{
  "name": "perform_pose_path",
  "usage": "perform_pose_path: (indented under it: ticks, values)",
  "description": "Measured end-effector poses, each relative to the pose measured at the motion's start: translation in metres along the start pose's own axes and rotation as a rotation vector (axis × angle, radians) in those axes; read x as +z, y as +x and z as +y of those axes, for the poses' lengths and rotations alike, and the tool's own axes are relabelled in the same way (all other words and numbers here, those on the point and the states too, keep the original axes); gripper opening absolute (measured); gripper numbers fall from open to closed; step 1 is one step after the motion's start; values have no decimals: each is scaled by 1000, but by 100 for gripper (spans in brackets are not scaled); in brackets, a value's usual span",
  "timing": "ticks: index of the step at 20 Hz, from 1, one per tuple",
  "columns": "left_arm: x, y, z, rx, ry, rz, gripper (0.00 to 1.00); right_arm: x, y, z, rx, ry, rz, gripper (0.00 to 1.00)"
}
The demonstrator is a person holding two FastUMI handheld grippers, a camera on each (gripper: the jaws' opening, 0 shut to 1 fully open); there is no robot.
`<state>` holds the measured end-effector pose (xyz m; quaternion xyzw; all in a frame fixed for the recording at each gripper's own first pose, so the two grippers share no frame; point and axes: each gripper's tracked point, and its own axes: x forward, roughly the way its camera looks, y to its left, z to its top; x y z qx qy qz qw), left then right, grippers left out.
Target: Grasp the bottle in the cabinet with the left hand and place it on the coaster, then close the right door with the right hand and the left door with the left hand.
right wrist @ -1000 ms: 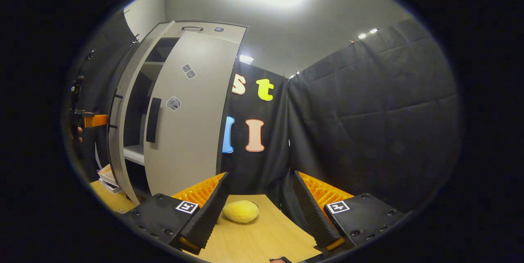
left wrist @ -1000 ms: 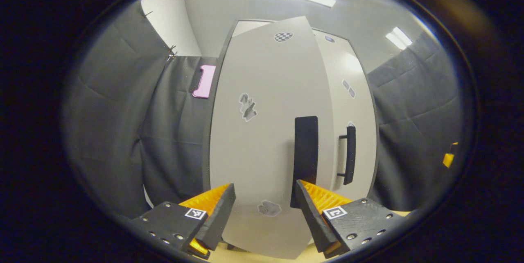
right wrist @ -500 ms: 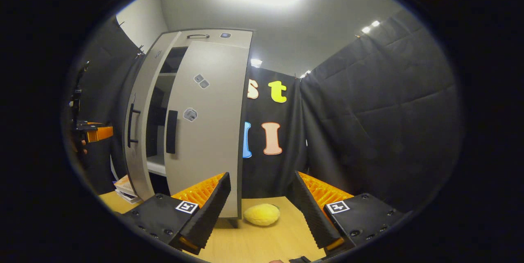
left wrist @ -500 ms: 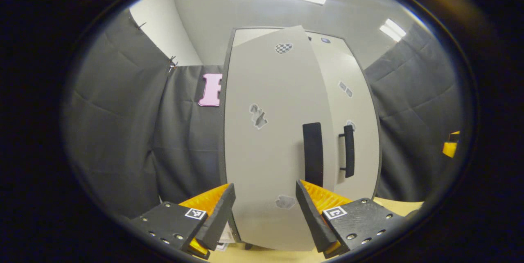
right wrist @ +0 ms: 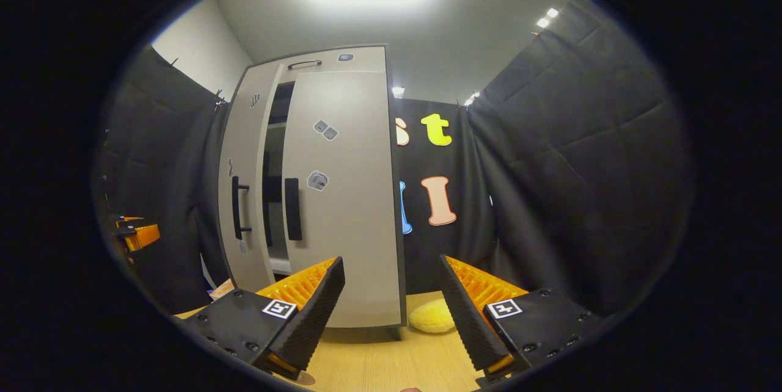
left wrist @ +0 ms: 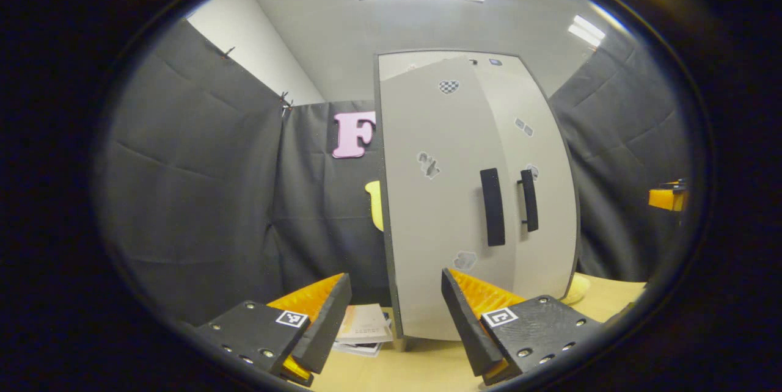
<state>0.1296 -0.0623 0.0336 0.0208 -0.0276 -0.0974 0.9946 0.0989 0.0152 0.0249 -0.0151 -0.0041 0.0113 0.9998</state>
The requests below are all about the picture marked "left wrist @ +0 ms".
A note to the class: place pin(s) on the black backdrop cloth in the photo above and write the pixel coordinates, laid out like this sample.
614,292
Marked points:
195,196

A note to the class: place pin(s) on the white paper booklet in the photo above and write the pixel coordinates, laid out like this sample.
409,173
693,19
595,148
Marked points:
357,349
365,322

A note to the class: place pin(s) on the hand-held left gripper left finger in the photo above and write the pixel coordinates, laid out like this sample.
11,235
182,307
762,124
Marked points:
330,331

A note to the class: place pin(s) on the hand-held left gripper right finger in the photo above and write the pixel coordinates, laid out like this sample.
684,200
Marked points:
467,331

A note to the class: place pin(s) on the grey cabinet door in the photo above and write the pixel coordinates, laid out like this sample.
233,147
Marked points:
550,239
427,227

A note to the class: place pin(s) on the yellow plush toy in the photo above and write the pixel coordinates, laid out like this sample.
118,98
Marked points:
577,288

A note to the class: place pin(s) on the grey cabinet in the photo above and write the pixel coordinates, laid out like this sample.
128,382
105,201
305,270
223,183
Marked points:
395,306

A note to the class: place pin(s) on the small ceiling light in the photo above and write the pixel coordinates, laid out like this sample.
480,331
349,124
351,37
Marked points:
586,30

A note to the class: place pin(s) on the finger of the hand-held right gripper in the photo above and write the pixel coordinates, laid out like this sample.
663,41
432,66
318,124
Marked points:
666,198

